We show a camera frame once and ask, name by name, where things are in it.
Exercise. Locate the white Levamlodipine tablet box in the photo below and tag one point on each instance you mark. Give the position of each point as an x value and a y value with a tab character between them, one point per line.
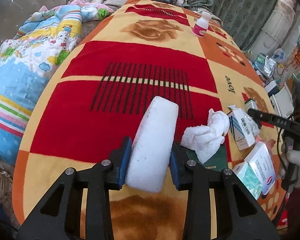
259	159

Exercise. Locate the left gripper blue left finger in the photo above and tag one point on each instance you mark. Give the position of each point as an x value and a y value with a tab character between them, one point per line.
124	157

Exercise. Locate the white tissue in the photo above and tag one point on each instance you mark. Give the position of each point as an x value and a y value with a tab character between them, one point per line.
205	140

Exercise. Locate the white striped medicine box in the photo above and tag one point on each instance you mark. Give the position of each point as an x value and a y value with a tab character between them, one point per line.
243	128

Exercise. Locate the colourful cartoon baby quilt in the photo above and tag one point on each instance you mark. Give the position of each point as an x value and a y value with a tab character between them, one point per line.
29	60

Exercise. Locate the silver foil bag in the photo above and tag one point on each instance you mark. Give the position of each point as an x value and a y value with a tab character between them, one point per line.
265	65

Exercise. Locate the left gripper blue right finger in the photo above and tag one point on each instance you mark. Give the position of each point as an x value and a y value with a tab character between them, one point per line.
178	160

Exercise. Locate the pink plastic wrapper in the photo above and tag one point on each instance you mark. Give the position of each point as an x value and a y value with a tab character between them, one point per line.
269	144

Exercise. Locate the orange red rose blanket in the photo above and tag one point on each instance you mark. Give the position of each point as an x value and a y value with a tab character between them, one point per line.
65	181

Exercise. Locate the green patterned curtain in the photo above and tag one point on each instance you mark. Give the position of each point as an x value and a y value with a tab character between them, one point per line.
242	19

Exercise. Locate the green white tissue pack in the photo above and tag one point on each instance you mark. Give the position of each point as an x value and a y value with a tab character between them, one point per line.
247	176

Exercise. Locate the white foam sponge block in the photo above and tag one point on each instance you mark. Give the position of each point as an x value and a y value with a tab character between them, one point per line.
151	148

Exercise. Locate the white pink medicine bottle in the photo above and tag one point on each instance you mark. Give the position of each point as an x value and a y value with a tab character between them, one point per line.
202	24

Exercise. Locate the dark green booklet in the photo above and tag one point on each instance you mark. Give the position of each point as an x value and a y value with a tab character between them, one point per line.
217	162

